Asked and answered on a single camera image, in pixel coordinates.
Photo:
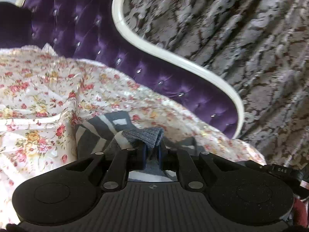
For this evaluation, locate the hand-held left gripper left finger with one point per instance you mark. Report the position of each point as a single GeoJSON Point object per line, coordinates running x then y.
{"type": "Point", "coordinates": [144, 158]}

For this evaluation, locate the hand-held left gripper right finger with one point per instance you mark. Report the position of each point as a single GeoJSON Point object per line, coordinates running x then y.
{"type": "Point", "coordinates": [159, 158]}

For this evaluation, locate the grey white striped cardigan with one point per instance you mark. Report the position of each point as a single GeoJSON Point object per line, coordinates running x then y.
{"type": "Point", "coordinates": [140, 135]}

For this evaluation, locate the person's right forearm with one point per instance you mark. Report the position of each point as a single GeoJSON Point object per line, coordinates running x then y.
{"type": "Point", "coordinates": [301, 214]}

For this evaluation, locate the floral blanket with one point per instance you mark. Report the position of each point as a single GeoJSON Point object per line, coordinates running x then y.
{"type": "Point", "coordinates": [48, 96]}

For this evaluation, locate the grey damask curtain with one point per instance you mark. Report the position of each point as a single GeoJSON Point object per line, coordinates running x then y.
{"type": "Point", "coordinates": [229, 41]}

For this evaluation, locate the purple tufted sofa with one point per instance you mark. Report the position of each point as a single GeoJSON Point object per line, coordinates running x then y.
{"type": "Point", "coordinates": [79, 17]}

